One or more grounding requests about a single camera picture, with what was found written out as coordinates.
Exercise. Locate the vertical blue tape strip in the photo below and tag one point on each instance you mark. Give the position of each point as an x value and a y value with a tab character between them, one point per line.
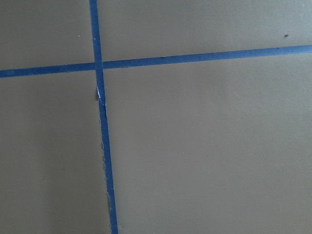
103	116

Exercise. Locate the horizontal blue tape strip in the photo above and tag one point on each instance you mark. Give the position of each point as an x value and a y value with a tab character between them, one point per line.
126	63

